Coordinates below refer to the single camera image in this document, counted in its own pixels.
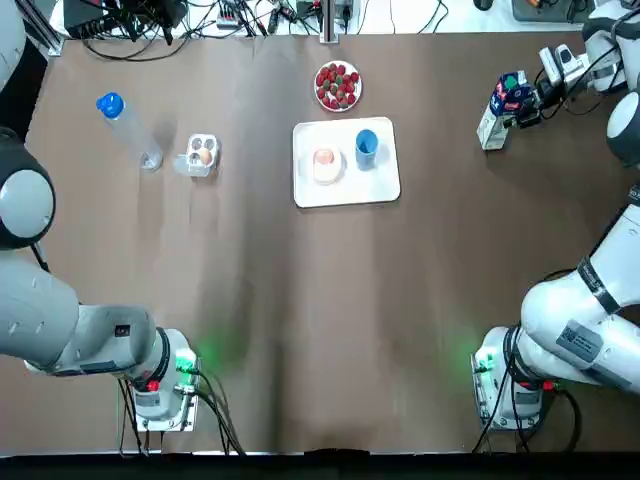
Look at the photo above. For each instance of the aluminium frame profile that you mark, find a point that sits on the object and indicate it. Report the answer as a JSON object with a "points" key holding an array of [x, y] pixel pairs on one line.
{"points": [[45, 35]]}

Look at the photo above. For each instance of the brown egg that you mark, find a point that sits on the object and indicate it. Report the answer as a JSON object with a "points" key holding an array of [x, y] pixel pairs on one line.
{"points": [[205, 157], [324, 156]]}

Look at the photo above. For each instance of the aluminium frame post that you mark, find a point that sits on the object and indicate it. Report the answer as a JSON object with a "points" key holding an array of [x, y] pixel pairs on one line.
{"points": [[331, 20]]}

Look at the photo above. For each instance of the clear plastic egg box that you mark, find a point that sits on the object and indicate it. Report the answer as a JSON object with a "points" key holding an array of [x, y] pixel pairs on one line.
{"points": [[197, 170]]}

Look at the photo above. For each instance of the grey usb hub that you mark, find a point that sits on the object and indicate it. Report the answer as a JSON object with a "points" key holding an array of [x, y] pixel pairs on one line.
{"points": [[227, 15]]}

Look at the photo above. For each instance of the blue white milk carton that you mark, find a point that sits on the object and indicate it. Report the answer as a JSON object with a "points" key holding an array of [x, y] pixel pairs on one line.
{"points": [[492, 125]]}

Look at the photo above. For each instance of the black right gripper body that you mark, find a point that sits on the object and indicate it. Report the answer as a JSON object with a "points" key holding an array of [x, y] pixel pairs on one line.
{"points": [[529, 107]]}

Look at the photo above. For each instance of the clear bottle blue cap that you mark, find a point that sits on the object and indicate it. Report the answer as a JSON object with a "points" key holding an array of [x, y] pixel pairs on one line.
{"points": [[132, 135]]}

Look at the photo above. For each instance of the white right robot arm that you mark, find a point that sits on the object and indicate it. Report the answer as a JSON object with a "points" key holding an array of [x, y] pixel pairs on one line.
{"points": [[575, 320]]}

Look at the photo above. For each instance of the red strawberries heap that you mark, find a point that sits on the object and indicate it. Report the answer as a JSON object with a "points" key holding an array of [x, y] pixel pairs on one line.
{"points": [[337, 85]]}

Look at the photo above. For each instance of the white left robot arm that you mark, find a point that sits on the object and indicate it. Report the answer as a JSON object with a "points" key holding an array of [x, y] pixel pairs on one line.
{"points": [[75, 330]]}

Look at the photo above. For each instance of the white round plate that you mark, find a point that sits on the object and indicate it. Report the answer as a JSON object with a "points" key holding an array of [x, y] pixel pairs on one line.
{"points": [[358, 97]]}

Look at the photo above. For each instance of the blue cup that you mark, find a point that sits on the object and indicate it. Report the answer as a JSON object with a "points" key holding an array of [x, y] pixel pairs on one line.
{"points": [[366, 150]]}

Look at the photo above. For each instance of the white rectangular tray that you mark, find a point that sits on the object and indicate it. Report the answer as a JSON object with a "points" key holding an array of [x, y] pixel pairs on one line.
{"points": [[350, 190]]}

